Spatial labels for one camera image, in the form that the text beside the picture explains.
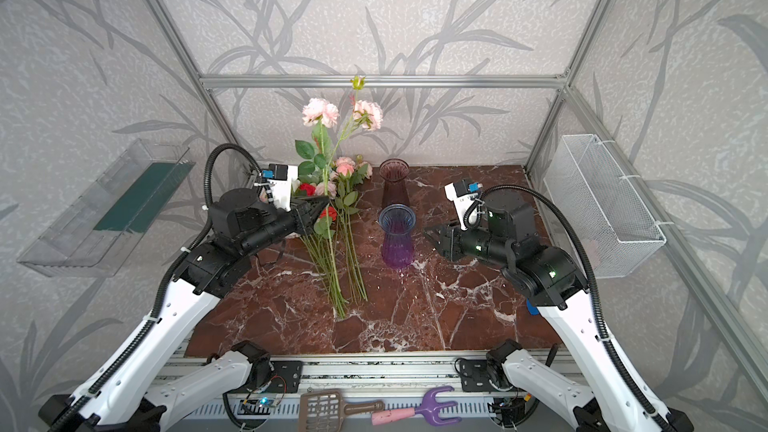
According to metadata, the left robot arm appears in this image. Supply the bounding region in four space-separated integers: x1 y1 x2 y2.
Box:
39 143 330 431

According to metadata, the purple glass vase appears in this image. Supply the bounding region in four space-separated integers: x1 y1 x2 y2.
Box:
378 204 416 270

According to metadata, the blue garden trowel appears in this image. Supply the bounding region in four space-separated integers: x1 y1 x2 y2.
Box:
526 300 539 316

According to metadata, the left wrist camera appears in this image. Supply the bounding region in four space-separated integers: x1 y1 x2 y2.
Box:
261 163 298 211

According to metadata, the white wire mesh basket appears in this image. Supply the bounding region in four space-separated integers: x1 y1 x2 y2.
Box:
544 134 667 279

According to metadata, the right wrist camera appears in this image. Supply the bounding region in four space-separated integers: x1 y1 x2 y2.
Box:
444 179 482 230

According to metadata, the bunch of artificial flowers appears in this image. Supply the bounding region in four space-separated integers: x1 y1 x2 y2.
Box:
293 155 372 320

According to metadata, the brown plastic scoop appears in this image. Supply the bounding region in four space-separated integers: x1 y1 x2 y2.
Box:
298 389 385 432

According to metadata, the clear plastic wall shelf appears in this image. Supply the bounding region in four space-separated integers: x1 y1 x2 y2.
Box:
17 139 195 278

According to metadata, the purple pink garden fork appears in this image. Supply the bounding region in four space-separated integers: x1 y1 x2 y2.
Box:
371 385 462 427

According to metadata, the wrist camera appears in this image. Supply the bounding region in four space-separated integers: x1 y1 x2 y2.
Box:
444 179 482 230
261 163 298 211

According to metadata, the dark red glass vase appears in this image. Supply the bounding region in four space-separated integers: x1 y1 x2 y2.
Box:
379 158 410 208

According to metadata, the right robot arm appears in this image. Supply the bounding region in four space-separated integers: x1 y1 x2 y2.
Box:
424 179 694 431

